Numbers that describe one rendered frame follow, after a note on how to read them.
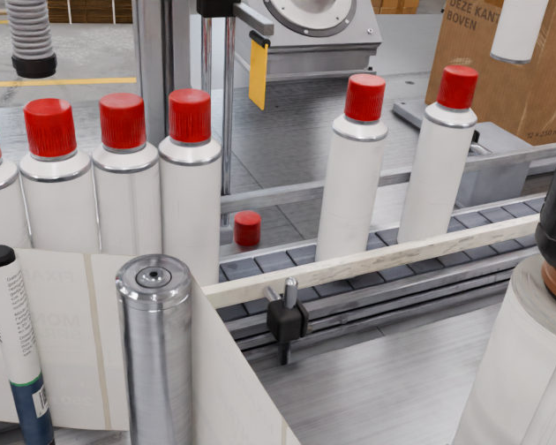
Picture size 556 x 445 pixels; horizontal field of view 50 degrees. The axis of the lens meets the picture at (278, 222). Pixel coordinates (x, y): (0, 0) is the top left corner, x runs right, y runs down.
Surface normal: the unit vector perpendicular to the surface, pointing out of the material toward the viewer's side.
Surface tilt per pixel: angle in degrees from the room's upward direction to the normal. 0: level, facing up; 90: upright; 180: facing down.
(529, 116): 90
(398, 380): 0
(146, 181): 90
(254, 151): 0
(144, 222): 90
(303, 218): 0
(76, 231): 90
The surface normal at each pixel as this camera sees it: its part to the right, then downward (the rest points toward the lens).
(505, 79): -0.91, 0.16
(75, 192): 0.68, 0.44
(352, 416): 0.07, -0.84
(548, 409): -0.57, 0.43
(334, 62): 0.35, 0.53
